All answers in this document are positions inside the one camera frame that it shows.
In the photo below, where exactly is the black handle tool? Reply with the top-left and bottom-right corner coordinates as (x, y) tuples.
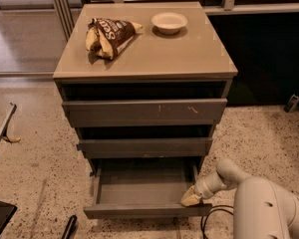
(61, 215), (77, 239)

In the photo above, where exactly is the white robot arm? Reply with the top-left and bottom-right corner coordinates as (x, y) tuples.
(180, 158), (299, 239)

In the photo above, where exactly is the grey drawer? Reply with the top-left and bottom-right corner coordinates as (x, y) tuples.
(62, 99), (227, 127)
(79, 137), (212, 159)
(84, 162), (212, 219)

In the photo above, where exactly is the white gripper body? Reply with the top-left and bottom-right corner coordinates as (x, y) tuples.
(194, 171), (227, 199)

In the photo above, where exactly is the grey drawer cabinet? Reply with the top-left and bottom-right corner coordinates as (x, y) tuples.
(54, 2), (237, 165)

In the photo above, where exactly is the small grey floor device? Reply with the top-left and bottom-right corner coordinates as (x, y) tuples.
(284, 95), (299, 113)

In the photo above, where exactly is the grey metal bar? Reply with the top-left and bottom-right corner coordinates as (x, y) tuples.
(0, 103), (20, 143)

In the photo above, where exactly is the white paper bowl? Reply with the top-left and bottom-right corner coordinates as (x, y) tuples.
(151, 12), (187, 35)

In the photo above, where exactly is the brown chip bag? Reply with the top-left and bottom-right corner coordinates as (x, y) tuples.
(86, 18), (143, 61)

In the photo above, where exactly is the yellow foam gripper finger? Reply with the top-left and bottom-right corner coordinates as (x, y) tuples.
(180, 185), (202, 207)

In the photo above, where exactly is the black cable loop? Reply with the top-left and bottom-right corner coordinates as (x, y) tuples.
(200, 204), (235, 239)

